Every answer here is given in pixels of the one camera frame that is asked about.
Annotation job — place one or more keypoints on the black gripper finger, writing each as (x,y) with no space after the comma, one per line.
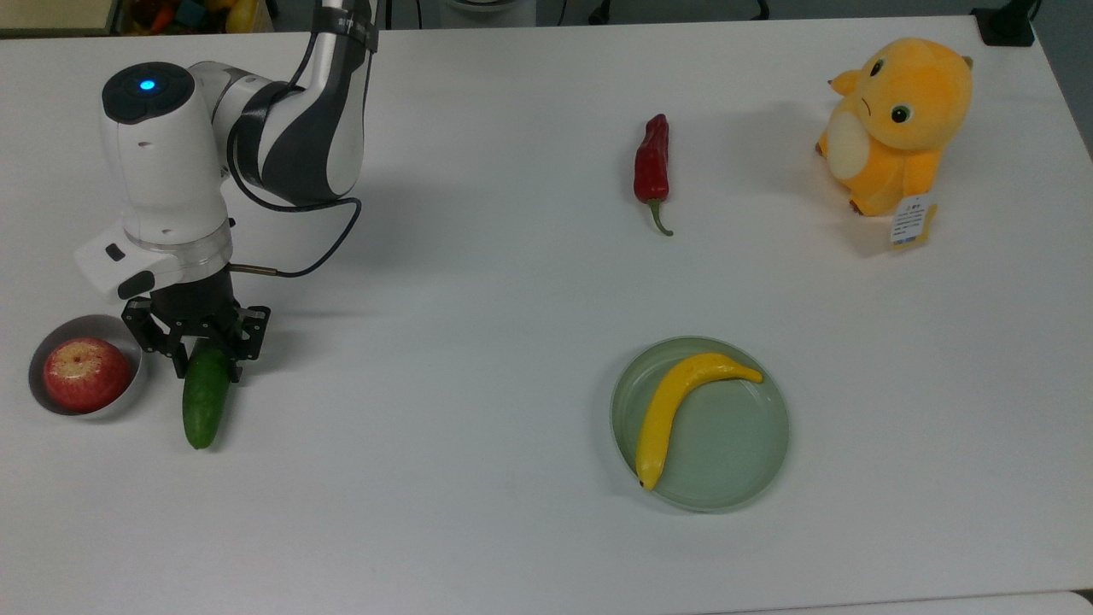
(249,329)
(155,333)

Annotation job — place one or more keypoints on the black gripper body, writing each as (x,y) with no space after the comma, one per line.
(195,303)

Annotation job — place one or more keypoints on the green cucumber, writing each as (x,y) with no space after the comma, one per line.
(205,401)

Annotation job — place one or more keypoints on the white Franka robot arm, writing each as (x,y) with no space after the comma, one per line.
(171,162)

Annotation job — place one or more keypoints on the white bowl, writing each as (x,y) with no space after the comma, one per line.
(132,342)

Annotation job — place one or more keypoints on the red apple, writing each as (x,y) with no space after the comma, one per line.
(87,374)

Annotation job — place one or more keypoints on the box of colourful toys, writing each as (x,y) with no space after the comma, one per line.
(196,14)

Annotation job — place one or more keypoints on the wooden board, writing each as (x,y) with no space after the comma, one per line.
(55,15)

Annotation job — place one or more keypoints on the yellow banana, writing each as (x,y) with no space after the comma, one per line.
(666,410)

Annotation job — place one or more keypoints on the red chili pepper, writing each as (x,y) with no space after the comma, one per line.
(652,162)

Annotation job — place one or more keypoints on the green round plate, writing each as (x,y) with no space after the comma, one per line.
(734,444)

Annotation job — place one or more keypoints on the orange plush toy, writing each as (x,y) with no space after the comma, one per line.
(897,128)

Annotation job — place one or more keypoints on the black clamp block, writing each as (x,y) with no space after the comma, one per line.
(1006,26)

